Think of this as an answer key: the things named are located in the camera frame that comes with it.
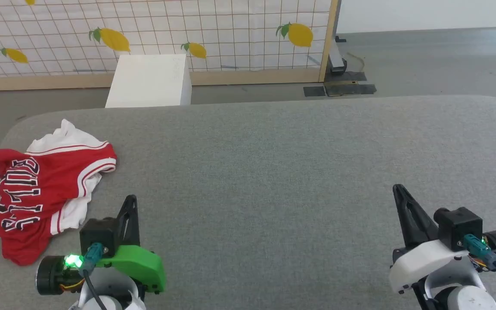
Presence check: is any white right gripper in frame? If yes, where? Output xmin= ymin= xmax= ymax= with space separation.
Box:
xmin=388 ymin=185 xmax=496 ymax=293

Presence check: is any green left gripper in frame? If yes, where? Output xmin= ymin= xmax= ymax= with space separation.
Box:
xmin=36 ymin=196 xmax=167 ymax=296

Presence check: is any red and white basketball jersey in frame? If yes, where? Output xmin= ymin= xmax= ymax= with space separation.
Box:
xmin=0 ymin=119 xmax=117 ymax=266

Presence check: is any grey fabric sofa seat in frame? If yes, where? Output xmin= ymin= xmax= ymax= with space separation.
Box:
xmin=0 ymin=95 xmax=496 ymax=310

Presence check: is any white rectangular box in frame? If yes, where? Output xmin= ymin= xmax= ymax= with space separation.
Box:
xmin=105 ymin=54 xmax=192 ymax=108

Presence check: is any large black floor plate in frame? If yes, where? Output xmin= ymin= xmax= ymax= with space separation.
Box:
xmin=323 ymin=71 xmax=377 ymax=96

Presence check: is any grey metal partition stand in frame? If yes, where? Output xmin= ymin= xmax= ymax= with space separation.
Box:
xmin=328 ymin=0 xmax=348 ymax=76

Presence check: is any left teal connector cable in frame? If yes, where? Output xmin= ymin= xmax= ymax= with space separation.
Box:
xmin=79 ymin=242 xmax=110 ymax=310

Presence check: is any teal connector cable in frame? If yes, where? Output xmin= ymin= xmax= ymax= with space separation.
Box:
xmin=463 ymin=235 xmax=496 ymax=298
xmin=79 ymin=242 xmax=110 ymax=310

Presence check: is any right teal connector cable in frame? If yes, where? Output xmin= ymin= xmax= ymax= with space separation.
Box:
xmin=463 ymin=235 xmax=496 ymax=298

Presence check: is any wooden partition frame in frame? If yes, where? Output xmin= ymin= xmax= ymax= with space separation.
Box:
xmin=0 ymin=0 xmax=339 ymax=92

